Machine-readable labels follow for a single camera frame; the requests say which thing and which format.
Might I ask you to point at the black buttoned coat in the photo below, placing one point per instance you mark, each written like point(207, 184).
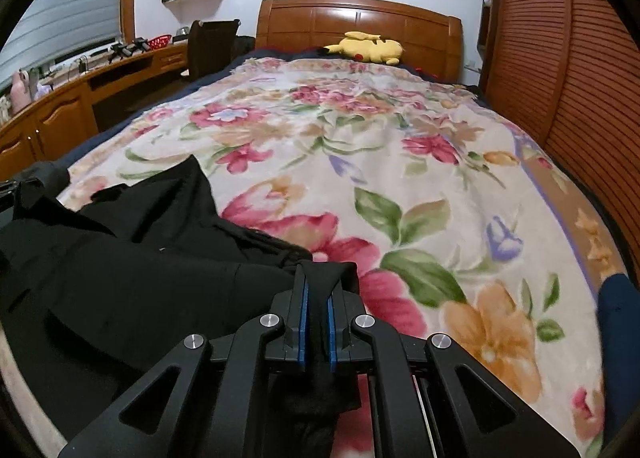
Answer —
point(125, 288)

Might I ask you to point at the dark blue cloth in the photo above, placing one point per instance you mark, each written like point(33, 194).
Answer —
point(620, 363)

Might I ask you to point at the dark brown chair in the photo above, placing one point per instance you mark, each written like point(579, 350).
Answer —
point(210, 52)

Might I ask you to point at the floral blanket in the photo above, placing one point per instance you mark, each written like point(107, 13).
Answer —
point(400, 162)

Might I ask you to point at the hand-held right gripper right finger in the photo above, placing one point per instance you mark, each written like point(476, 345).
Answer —
point(331, 333)

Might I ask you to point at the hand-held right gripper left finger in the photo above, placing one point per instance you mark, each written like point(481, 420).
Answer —
point(301, 323)

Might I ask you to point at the grey window blind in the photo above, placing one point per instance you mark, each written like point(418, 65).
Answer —
point(65, 22)

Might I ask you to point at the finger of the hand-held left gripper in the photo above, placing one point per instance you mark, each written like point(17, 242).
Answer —
point(12, 185)

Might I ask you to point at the wooden bed headboard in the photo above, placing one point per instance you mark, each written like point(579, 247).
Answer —
point(300, 22)

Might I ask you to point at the pink bottle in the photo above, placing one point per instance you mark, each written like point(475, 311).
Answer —
point(20, 90)

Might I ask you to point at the wooden louvered wardrobe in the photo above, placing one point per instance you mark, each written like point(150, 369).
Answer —
point(575, 62)

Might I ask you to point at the dark grey cloth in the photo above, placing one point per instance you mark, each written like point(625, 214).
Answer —
point(47, 173)

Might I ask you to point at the red basket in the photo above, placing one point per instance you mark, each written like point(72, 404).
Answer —
point(160, 41)

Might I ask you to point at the yellow plush toy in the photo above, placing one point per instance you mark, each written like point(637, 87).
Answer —
point(370, 50)

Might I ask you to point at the wooden desk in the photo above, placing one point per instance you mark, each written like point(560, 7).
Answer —
point(65, 112)

